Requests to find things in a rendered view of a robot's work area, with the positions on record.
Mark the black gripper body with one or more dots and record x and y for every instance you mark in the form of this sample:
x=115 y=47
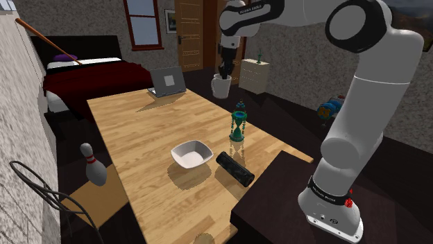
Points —
x=227 y=60

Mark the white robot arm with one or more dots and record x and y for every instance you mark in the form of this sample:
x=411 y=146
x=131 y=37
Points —
x=368 y=98

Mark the white mug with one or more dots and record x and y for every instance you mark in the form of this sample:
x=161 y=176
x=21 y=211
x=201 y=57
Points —
x=221 y=88

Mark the cream chest of drawers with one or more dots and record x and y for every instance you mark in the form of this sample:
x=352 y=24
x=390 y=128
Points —
x=253 y=76

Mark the brown wooden door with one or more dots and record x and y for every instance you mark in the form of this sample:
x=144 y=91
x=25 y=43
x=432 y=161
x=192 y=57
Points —
x=189 y=33

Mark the grey laptop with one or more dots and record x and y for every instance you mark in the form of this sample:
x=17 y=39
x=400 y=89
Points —
x=168 y=81

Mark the green ornate hourglass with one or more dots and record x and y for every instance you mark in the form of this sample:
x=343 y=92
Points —
x=238 y=132

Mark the red framed window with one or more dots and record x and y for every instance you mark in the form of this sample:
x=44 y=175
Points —
x=143 y=23

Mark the white square bowl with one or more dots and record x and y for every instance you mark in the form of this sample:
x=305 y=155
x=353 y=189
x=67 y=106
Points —
x=191 y=157

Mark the black cylinder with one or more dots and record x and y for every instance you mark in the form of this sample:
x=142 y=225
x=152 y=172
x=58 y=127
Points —
x=235 y=169

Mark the light wooden table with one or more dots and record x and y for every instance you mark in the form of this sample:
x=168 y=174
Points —
x=145 y=135

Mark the blue round toy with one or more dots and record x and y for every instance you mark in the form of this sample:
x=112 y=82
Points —
x=327 y=108

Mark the bed with dark red cover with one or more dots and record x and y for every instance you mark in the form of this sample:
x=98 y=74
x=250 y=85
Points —
x=98 y=81

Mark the dark robot stand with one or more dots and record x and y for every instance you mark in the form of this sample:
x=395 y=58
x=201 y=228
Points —
x=280 y=202

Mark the white bowling pin red stripes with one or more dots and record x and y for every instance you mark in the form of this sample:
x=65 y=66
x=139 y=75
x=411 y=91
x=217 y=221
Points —
x=95 y=170

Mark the brown wooden rod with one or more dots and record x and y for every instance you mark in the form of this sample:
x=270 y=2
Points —
x=47 y=41

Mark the small framed wall picture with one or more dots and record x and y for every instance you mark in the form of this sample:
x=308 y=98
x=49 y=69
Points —
x=170 y=21

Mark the large landscape wall picture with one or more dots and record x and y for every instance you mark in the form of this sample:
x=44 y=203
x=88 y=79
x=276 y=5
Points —
x=414 y=20

